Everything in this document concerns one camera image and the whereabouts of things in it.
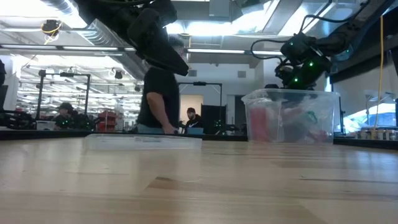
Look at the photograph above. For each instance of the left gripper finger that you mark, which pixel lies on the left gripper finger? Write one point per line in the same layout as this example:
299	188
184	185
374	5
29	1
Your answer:
169	60

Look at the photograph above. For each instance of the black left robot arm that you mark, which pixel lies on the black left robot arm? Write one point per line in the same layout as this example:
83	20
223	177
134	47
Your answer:
102	12

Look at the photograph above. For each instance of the person's forearm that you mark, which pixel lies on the person's forearm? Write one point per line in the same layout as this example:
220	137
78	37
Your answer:
157	109

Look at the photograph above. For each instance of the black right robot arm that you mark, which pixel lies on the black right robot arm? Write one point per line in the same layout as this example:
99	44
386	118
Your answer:
351	28

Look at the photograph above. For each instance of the green bandage roll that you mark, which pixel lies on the green bandage roll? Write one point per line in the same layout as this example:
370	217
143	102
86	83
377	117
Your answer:
312	117

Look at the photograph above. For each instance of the red bandage roll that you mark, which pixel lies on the red bandage roll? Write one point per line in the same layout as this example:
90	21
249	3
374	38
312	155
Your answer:
259	124

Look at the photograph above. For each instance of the person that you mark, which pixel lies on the person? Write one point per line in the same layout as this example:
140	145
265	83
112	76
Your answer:
161	93
192	119
63	116

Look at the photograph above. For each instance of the long ceiling light fixture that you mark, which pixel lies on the long ceiling light fixture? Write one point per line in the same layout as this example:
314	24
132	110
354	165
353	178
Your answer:
217	50

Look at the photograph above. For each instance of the clear plastic storage container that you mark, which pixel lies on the clear plastic storage container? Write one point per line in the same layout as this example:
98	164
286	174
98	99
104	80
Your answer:
292	118

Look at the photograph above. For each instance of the person's hand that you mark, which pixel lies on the person's hand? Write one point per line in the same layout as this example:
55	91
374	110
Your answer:
169	129

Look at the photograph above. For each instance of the black cabinet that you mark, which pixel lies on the black cabinet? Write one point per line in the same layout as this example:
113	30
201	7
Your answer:
214	115

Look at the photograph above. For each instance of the teal box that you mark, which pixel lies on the teal box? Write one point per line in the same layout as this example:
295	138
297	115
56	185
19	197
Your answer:
195	130

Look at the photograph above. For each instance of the clear plastic container lid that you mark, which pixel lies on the clear plastic container lid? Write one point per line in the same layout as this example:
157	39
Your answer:
143	142

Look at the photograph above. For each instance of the red shelf cart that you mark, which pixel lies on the red shelf cart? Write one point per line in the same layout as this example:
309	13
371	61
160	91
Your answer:
105	121

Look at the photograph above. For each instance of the row of small jars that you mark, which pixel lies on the row of small jars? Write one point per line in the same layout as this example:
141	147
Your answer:
376	134

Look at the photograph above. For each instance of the black robot rig gantry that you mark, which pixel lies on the black robot rig gantry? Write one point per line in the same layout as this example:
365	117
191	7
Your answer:
41	93

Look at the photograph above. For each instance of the black chair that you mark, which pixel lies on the black chair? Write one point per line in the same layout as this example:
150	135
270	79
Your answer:
3	96

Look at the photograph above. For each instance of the grey wall vent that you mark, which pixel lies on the grey wall vent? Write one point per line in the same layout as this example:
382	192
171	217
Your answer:
192	73
242	74

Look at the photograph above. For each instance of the thin black gantry frame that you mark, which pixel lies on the thin black gantry frame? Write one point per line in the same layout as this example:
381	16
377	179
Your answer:
217	90

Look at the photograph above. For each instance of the black aluminium table frame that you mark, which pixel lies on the black aluminium table frame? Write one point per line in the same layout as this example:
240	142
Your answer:
46	134

